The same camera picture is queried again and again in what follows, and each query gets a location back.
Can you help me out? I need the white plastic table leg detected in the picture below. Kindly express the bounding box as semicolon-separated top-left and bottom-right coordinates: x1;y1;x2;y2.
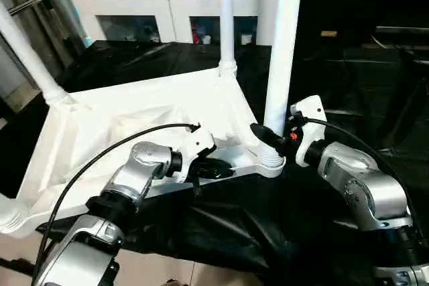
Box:
257;0;306;167
217;0;240;76
0;1;69;104
0;194;25;234

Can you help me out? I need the black plastic mat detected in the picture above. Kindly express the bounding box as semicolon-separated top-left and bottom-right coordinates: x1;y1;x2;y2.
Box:
0;37;429;286

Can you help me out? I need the white plastic table top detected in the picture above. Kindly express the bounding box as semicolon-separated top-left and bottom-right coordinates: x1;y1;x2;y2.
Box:
0;65;287;237

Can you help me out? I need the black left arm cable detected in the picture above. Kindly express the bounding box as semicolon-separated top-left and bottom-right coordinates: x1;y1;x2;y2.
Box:
34;123;202;281

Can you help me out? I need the black bench with silver rail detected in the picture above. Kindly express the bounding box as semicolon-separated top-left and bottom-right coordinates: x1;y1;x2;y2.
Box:
372;25;429;67

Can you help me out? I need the grey metal stand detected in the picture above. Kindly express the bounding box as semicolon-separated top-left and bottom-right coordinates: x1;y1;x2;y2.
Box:
0;0;82;89

